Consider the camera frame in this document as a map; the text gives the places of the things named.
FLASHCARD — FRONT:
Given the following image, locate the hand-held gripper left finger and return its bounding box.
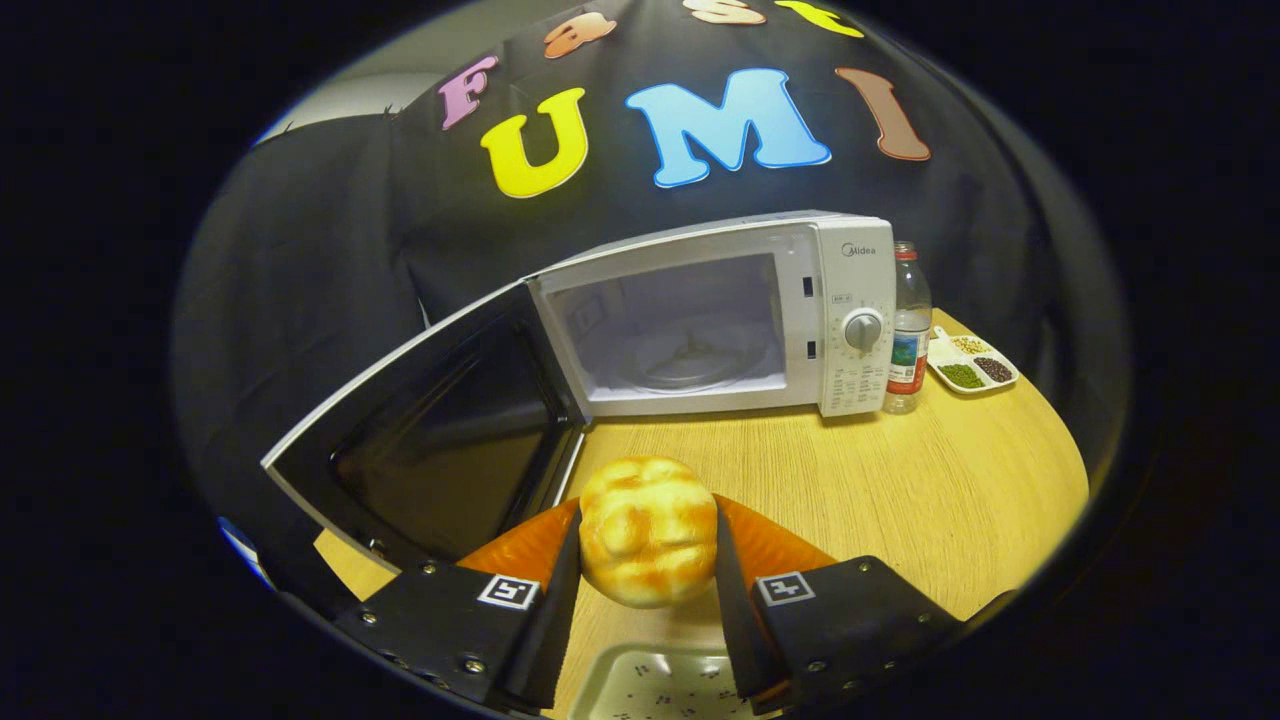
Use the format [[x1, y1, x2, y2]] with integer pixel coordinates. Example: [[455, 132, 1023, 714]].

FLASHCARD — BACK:
[[335, 497, 583, 713]]

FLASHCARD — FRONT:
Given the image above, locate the white microwave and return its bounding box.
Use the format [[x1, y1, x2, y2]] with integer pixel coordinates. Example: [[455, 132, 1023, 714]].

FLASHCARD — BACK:
[[260, 210, 898, 571]]

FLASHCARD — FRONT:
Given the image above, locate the white speckled tray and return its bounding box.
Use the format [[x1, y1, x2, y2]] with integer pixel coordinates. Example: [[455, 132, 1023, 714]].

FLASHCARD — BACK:
[[570, 645, 751, 720]]

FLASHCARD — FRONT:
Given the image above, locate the golden bread roll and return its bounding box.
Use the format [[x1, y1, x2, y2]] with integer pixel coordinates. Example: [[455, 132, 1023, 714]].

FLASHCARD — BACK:
[[579, 456, 719, 609]]

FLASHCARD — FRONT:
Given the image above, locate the black backdrop cloth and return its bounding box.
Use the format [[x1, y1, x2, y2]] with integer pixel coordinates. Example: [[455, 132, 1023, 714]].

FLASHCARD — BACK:
[[170, 0, 1131, 591]]

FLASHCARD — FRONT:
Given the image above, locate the white divided dish with beans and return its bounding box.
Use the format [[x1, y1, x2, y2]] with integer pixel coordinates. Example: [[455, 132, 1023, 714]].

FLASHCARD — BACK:
[[927, 325, 1020, 396]]

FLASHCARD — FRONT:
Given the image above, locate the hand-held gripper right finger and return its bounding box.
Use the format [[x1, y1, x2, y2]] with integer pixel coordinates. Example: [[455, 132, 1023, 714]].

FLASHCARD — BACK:
[[713, 493, 966, 713]]

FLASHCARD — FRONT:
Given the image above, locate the clear plastic water bottle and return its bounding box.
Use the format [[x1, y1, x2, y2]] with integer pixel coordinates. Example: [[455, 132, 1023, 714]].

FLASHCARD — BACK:
[[883, 241, 933, 415]]

